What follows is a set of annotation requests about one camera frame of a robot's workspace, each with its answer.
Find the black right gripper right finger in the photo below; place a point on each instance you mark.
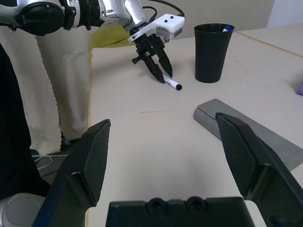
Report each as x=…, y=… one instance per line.
x=248, y=160

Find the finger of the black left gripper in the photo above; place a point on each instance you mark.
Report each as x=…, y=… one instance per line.
x=154, y=68
x=165, y=63

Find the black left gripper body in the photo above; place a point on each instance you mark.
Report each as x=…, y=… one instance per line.
x=149, y=43

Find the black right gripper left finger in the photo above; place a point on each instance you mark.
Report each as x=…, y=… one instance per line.
x=78, y=170

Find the white marker black cap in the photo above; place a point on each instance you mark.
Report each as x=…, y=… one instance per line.
x=172, y=83

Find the grey glasses case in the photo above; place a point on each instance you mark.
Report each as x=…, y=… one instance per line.
x=225, y=106

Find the white marker blue cap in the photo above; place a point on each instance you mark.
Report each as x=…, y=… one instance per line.
x=227, y=28

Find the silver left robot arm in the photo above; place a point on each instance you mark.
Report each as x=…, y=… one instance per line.
x=42, y=14

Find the yellow green cloth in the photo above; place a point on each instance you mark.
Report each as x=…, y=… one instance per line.
x=106, y=36

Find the black plastic cup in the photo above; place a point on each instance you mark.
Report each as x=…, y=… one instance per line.
x=208, y=54

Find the cream fabric sheet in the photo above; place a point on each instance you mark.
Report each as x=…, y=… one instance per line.
x=66, y=94

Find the purple tissue pack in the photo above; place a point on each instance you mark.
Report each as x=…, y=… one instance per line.
x=300, y=89

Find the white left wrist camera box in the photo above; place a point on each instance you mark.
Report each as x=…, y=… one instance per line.
x=170, y=22

